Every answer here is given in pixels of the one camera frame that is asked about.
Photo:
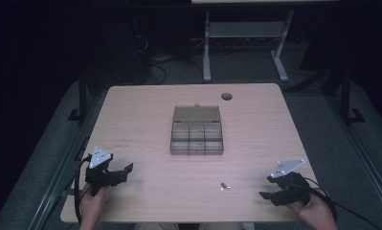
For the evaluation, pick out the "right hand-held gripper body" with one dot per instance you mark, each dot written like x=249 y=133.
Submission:
x=292 y=190

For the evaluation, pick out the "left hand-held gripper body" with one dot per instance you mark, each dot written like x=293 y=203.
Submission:
x=100 y=177

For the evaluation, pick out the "small copper-coloured metal piece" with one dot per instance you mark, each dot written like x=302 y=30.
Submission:
x=224 y=186

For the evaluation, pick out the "clear plastic compartment box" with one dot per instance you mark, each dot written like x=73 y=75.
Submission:
x=196 y=134

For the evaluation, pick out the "person's right hand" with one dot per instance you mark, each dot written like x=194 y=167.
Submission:
x=310 y=211

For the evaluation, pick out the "person's left hand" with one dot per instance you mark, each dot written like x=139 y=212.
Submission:
x=93 y=204

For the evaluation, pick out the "black metal stand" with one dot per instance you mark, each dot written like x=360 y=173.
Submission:
x=346 y=96
x=82 y=96

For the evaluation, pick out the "white metal table frame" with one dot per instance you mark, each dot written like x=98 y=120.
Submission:
x=242 y=29

